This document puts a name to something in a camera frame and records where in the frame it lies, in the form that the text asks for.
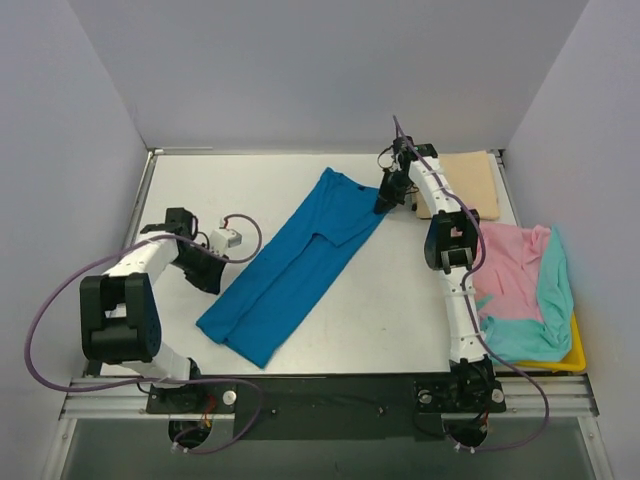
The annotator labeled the blue t shirt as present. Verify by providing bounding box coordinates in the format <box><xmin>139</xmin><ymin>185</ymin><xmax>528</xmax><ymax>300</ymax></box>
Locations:
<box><xmin>196</xmin><ymin>168</ymin><xmax>383</xmax><ymax>368</ymax></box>

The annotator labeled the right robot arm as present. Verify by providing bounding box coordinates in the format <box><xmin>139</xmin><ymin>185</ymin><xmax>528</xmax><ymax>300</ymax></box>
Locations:
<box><xmin>374</xmin><ymin>133</ymin><xmax>492</xmax><ymax>409</ymax></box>

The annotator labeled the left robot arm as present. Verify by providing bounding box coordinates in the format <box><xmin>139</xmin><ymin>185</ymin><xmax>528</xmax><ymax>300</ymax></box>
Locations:
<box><xmin>79</xmin><ymin>207</ymin><xmax>241</xmax><ymax>412</ymax></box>

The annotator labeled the folded beige t shirt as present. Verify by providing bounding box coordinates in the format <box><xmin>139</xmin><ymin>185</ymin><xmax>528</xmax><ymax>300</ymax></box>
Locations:
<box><xmin>438</xmin><ymin>151</ymin><xmax>500</xmax><ymax>221</ymax></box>

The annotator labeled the pink t shirt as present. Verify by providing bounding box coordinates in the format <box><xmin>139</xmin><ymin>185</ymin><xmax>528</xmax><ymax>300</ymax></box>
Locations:
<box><xmin>473</xmin><ymin>223</ymin><xmax>551</xmax><ymax>332</ymax></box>

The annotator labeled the mint green t shirt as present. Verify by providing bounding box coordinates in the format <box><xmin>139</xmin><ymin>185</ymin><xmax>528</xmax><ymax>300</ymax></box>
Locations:
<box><xmin>478</xmin><ymin>227</ymin><xmax>574</xmax><ymax>363</ymax></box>

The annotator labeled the yellow plastic tray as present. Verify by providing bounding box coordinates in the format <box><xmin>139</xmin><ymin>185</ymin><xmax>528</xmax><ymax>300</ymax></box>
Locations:
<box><xmin>518</xmin><ymin>314</ymin><xmax>587</xmax><ymax>373</ymax></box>

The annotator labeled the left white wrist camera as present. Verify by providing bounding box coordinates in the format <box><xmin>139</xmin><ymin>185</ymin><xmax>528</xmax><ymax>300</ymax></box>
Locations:
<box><xmin>208</xmin><ymin>219</ymin><xmax>242</xmax><ymax>256</ymax></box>

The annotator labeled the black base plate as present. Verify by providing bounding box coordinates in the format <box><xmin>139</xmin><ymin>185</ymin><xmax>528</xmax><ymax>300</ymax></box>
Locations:
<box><xmin>145</xmin><ymin>373</ymin><xmax>506</xmax><ymax>446</ymax></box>

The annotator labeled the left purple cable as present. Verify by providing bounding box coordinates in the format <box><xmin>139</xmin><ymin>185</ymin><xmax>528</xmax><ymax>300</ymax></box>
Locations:
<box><xmin>24</xmin><ymin>213</ymin><xmax>266</xmax><ymax>456</ymax></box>

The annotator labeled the aluminium front rail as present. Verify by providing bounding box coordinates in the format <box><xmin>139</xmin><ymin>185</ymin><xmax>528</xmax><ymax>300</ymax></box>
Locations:
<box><xmin>61</xmin><ymin>375</ymin><xmax>599</xmax><ymax>419</ymax></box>

